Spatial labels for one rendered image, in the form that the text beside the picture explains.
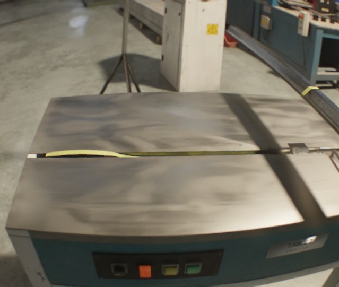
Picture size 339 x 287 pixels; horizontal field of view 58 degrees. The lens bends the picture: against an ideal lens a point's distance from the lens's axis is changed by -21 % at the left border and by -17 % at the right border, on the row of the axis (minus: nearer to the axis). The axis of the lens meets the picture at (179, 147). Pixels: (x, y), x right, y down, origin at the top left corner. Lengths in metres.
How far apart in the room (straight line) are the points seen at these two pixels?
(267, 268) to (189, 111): 0.48
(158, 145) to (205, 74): 2.05
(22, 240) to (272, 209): 0.50
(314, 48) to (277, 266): 2.65
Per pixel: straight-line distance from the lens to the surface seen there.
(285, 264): 0.81
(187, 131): 0.89
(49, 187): 0.73
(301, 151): 0.90
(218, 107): 1.02
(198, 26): 2.69
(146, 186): 0.71
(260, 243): 0.70
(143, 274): 0.69
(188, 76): 2.80
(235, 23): 4.94
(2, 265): 1.59
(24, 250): 0.71
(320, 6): 5.26
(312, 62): 3.29
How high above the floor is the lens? 1.19
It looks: 33 degrees down
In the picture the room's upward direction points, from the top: 4 degrees clockwise
